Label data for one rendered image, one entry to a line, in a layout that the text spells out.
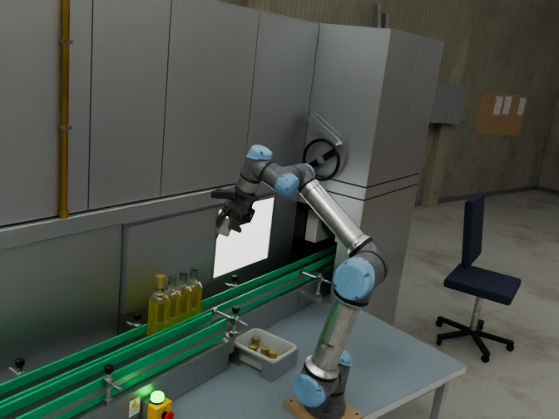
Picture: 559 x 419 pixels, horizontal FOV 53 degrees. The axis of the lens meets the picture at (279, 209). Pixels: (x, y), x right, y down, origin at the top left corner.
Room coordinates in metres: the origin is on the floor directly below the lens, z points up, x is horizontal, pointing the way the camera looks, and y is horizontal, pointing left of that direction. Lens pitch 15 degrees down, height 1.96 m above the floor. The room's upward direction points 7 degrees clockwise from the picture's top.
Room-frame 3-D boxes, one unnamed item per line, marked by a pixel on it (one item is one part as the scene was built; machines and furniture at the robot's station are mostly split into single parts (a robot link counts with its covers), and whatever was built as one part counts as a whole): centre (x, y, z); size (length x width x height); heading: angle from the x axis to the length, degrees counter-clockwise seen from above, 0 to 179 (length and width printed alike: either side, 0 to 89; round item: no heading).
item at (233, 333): (2.00, 0.14, 0.95); 0.17 x 0.03 x 0.12; 57
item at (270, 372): (2.06, 0.02, 0.79); 0.27 x 0.17 x 0.08; 57
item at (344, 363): (1.76, -0.25, 0.94); 0.13 x 0.12 x 0.14; 151
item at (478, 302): (3.99, -1.57, 0.55); 0.64 x 0.61 x 1.10; 41
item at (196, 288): (2.00, 0.30, 0.99); 0.06 x 0.06 x 0.21; 55
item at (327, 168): (2.77, -0.18, 1.49); 0.21 x 0.05 x 0.21; 57
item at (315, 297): (2.54, -0.21, 0.90); 0.17 x 0.05 x 0.23; 57
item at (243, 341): (2.05, 0.00, 0.80); 0.22 x 0.17 x 0.09; 57
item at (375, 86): (3.05, -0.44, 1.69); 0.70 x 0.37 x 0.89; 147
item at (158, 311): (1.86, 0.39, 0.99); 0.06 x 0.06 x 0.21; 56
